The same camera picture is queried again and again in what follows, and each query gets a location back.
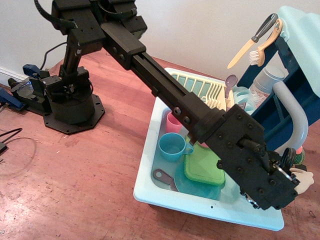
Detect grey toy faucet with lever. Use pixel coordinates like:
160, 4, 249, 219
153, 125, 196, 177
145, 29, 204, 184
272, 81, 309, 155

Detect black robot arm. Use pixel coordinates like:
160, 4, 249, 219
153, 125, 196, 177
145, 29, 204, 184
34, 0, 299, 210

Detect pink toy cup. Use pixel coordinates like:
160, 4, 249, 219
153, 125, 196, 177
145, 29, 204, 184
165, 112, 183, 134

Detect teal toy cup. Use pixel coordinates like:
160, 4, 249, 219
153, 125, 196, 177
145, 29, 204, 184
158, 132, 194, 162

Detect light blue toy sink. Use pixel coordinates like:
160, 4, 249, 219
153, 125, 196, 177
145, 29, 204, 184
133, 66, 285, 232

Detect cream dish drying rack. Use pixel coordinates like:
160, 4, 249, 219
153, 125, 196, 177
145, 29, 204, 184
167, 68, 235, 111

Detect green toy plate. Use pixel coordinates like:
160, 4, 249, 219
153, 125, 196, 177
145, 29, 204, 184
184, 143, 225, 186

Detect teal toy plate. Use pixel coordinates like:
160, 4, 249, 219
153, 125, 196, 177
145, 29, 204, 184
174, 163, 221, 200

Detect purple toy spoon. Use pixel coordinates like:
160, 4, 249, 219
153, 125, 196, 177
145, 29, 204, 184
224, 74, 238, 99

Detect purple toy spatula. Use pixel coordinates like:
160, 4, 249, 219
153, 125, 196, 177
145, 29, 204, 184
237, 102, 247, 111

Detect clear plastic bottle grey cap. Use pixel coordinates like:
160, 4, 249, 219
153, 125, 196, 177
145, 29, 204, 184
249, 65, 286, 109

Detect tan toy dish brush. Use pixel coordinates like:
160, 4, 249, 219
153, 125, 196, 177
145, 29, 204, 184
249, 18, 283, 67

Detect blue clamp on table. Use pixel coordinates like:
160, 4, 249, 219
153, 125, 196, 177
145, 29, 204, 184
0, 67, 47, 114

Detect green and orange toy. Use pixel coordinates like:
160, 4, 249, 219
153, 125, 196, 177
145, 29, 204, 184
293, 146, 306, 165

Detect blue and teal shelf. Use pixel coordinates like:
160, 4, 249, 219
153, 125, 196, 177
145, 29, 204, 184
251, 6, 320, 151

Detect beige toy jug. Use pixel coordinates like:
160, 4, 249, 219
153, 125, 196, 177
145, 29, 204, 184
290, 167, 315, 195

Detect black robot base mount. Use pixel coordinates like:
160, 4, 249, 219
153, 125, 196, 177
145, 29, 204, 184
41, 67, 105, 135

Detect toy knife grey handle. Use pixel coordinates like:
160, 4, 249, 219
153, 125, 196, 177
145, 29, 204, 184
227, 13, 278, 69

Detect black cables on table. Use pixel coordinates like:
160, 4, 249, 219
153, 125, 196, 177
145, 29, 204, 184
0, 127, 38, 176

